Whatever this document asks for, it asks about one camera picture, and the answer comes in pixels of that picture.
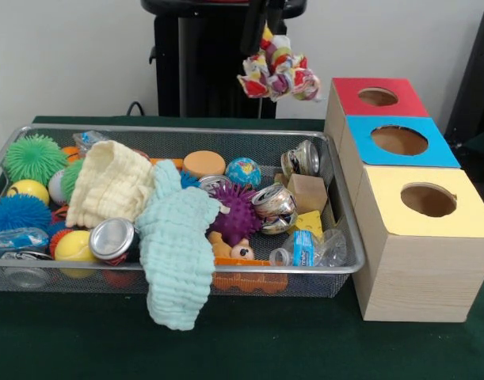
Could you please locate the mint green waffle cloth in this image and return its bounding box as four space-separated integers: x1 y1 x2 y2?
135 159 223 332

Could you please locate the purple spiky monster toy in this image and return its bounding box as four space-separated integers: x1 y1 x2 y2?
209 182 263 245

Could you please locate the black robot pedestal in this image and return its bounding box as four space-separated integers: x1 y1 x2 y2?
140 0 308 119

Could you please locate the cream waffle cloth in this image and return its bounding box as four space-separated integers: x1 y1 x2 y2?
66 140 155 230

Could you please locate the green spiky rubber ball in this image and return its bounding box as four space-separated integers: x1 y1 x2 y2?
3 133 69 185

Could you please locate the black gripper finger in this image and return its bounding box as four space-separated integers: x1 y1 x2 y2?
240 0 266 55
267 0 283 32

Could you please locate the blue spiky rubber ball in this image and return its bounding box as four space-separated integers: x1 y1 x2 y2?
0 193 53 238

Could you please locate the black stand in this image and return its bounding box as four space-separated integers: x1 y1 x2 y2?
443 6 484 139

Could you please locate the crushed bottle with blue label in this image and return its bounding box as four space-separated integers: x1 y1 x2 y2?
269 229 348 267

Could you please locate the yellow tennis ball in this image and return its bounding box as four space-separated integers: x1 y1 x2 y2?
53 230 98 278

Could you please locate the wooden box with three holes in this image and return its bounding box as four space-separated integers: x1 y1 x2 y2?
324 77 484 322

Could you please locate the dark green tablecloth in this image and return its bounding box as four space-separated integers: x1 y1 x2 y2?
0 115 484 380

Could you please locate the orange plush toy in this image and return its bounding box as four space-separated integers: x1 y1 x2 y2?
208 230 255 261

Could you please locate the printed silver drink can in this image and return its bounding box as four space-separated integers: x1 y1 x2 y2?
252 182 300 235

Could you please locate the shallow wire mesh bin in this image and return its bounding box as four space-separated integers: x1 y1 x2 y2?
0 123 365 298

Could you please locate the crushed red soda can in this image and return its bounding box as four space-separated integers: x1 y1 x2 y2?
88 217 142 266

